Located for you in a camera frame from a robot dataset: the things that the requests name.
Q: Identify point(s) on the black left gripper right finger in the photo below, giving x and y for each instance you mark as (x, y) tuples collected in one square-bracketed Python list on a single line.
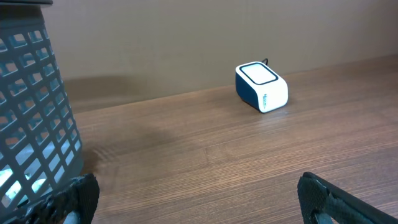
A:
[(323, 202)]

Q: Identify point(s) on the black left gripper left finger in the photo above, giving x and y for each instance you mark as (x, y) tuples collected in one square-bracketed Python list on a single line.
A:
[(75, 202)]

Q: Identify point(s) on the white barcode scanner box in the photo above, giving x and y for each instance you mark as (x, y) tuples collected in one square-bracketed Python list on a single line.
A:
[(261, 87)]

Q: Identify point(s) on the grey plastic mesh basket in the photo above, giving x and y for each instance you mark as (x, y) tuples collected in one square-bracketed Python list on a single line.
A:
[(40, 142)]

